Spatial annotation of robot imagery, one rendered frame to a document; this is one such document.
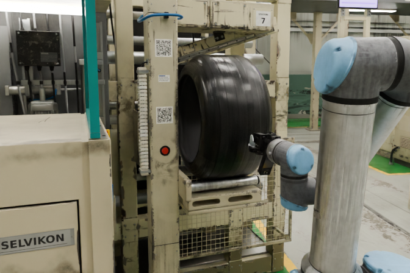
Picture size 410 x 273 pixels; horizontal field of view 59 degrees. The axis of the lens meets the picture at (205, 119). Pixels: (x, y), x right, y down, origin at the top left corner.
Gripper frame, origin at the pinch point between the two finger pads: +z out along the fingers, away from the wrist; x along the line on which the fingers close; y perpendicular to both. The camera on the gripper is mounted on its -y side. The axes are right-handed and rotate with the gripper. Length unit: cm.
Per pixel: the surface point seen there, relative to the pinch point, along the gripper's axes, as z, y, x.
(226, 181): 14.6, -18.8, 5.3
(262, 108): 1.1, 15.5, -5.1
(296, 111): 853, -86, -584
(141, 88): 23, 23, 41
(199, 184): 14.4, -19.1, 18.2
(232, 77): 7.4, 28.1, 5.9
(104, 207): -58, 2, 63
